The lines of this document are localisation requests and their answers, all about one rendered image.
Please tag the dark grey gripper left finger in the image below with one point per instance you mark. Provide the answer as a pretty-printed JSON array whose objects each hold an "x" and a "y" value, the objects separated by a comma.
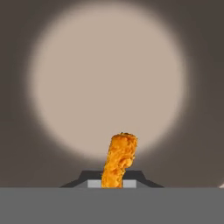
[{"x": 87, "y": 178}]

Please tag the orange breaded meat piece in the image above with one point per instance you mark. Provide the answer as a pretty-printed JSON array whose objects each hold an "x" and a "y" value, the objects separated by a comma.
[{"x": 119, "y": 163}]

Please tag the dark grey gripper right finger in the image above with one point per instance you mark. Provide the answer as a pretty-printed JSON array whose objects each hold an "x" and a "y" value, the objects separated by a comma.
[{"x": 137, "y": 178}]

